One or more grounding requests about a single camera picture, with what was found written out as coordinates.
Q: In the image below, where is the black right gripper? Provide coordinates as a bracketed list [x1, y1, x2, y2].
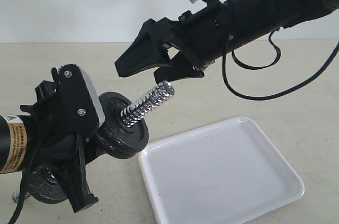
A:
[115, 4, 234, 83]

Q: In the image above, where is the white rectangular tray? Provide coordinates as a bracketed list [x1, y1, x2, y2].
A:
[138, 117, 305, 223]

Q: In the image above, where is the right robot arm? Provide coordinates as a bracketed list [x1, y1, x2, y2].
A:
[115, 0, 338, 82]

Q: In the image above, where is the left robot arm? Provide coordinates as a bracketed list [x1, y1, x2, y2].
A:
[1, 79, 104, 214]

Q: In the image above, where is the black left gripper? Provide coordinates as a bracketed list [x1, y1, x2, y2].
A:
[18, 80, 99, 212]

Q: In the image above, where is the chrome threaded dumbbell bar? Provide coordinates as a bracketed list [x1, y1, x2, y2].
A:
[10, 80, 175, 203]

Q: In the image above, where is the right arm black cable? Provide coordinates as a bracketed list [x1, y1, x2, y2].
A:
[221, 0, 339, 101]

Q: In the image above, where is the black weight plate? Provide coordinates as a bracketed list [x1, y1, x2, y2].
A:
[99, 92, 149, 153]
[28, 167, 67, 204]

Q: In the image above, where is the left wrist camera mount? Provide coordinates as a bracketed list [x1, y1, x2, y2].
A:
[58, 64, 105, 138]

